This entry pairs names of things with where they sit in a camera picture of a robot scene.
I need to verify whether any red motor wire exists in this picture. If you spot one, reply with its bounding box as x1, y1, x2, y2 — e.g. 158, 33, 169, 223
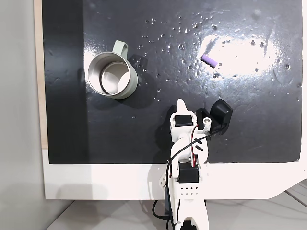
190, 124, 200, 168

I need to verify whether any black oval camera box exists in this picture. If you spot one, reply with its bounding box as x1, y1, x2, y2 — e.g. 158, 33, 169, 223
209, 98, 234, 127

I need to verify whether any pale green steel mug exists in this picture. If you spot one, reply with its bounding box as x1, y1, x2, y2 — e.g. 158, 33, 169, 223
87, 40, 139, 100

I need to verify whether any black power cable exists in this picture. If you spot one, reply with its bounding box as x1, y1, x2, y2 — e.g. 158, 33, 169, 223
152, 199, 174, 225

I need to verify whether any purple ribbed pen grip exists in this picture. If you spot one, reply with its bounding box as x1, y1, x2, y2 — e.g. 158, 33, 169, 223
201, 54, 218, 68

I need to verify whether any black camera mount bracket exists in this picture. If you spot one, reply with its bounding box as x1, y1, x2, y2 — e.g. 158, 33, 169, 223
195, 107, 228, 141

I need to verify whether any black table mat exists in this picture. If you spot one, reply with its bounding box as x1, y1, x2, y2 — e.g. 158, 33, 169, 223
42, 0, 303, 165

